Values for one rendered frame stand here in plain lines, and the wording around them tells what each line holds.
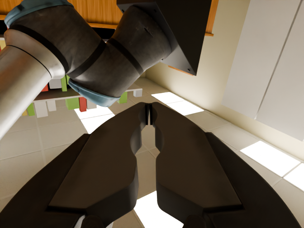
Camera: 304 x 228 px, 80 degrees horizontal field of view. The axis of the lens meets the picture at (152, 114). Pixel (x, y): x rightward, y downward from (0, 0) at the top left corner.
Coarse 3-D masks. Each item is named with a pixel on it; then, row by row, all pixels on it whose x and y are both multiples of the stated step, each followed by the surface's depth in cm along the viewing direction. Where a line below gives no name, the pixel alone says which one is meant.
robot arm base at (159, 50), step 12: (132, 12) 41; (144, 12) 40; (120, 24) 42; (132, 24) 40; (144, 24) 40; (156, 24) 40; (120, 36) 42; (132, 36) 41; (144, 36) 41; (156, 36) 41; (120, 48) 41; (132, 48) 41; (144, 48) 42; (156, 48) 42; (168, 48) 44; (132, 60) 42; (144, 60) 43; (156, 60) 45
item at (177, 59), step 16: (128, 0) 43; (144, 0) 37; (160, 0) 34; (176, 0) 36; (192, 0) 37; (208, 0) 39; (160, 16) 37; (176, 16) 37; (192, 16) 39; (208, 16) 41; (176, 32) 39; (192, 32) 41; (176, 48) 43; (192, 48) 43; (176, 64) 51; (192, 64) 45
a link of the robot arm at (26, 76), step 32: (32, 0) 30; (64, 0) 35; (32, 32) 30; (64, 32) 34; (0, 64) 29; (32, 64) 31; (64, 64) 35; (0, 96) 28; (32, 96) 32; (0, 128) 28
